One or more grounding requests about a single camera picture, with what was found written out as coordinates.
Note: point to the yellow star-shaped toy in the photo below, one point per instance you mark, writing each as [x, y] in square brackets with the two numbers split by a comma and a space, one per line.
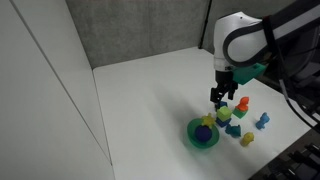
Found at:
[208, 120]

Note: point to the green bowl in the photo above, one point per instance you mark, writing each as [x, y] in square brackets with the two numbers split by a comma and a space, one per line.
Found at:
[193, 138]

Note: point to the orange toy figure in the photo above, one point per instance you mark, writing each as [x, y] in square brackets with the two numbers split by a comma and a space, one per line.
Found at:
[243, 104]

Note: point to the dark blue ball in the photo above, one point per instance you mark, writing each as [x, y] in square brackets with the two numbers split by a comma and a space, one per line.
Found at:
[203, 133]

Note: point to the yellow duck toy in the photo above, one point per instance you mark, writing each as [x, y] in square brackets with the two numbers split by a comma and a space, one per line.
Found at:
[247, 139]

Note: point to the teal animal toy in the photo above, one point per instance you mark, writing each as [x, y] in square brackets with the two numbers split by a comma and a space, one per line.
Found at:
[233, 131]

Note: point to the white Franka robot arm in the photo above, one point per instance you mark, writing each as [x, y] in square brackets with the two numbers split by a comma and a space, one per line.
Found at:
[240, 36]

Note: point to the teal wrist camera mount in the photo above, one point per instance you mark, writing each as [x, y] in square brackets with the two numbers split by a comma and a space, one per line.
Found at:
[248, 73]

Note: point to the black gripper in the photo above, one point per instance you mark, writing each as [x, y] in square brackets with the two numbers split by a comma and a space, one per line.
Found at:
[225, 78]

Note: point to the blue turtle toy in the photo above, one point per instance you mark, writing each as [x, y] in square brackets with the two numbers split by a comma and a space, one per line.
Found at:
[263, 121]

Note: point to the dark blue foam block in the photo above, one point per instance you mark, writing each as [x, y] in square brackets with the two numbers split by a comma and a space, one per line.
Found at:
[221, 105]

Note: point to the black light stand pole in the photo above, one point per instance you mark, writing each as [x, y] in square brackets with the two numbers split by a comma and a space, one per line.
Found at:
[205, 23]

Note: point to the lime green foam block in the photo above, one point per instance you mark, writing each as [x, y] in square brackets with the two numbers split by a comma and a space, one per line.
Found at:
[224, 113]

